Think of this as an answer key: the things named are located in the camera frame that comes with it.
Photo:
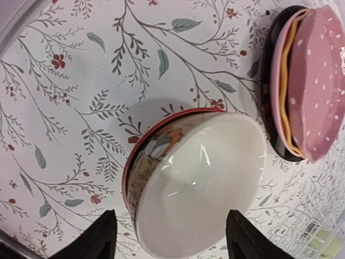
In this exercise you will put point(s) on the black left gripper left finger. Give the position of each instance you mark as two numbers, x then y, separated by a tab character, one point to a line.
97	241

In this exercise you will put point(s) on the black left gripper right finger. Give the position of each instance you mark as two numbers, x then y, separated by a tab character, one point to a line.
244	240

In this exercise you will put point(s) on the light green mug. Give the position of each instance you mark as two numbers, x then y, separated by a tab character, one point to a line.
326	243

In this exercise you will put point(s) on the beige ceramic bowl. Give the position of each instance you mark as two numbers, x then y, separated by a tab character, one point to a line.
216	167

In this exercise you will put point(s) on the red patterned white bowl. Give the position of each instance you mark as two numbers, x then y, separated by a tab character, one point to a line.
153	146

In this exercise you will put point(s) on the black rimmed white plate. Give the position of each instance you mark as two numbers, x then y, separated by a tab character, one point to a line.
265	96

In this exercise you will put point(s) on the yellow polka dot plate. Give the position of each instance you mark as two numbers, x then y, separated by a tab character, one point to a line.
285	91

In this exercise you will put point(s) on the maroon polka dot plate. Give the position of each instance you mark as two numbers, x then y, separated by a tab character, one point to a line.
316	83

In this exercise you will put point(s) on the pink bear plate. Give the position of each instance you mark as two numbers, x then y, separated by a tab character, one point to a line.
270	81

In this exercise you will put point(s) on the floral tablecloth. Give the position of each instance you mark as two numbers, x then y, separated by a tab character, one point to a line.
85	79

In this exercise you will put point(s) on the white wire dish rack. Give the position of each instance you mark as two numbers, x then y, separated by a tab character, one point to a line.
310	233

